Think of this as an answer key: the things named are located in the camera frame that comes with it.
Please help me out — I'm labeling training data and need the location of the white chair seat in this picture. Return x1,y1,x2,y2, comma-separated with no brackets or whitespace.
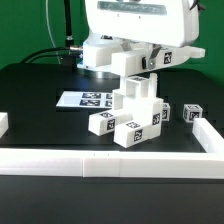
112,73,163,141

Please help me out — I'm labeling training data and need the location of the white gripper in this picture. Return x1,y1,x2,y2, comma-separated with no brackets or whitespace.
85,0,199,70

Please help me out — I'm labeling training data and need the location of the white chair back frame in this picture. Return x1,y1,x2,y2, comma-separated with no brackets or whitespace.
82,43,206,78

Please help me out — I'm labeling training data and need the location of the white tagged nut cube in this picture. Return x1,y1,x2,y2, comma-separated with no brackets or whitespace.
183,104,203,123
162,103,171,121

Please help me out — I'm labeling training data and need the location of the thin white cable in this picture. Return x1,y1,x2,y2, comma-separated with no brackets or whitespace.
45,0,63,65

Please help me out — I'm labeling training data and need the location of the black cable bundle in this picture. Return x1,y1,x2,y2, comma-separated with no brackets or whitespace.
20,0,84,65

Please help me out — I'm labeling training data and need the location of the white U-shaped obstacle fence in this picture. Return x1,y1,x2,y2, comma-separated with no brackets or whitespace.
0,119,224,179

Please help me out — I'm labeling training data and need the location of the white base tag sheet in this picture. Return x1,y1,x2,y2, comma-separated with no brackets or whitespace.
56,91,112,108

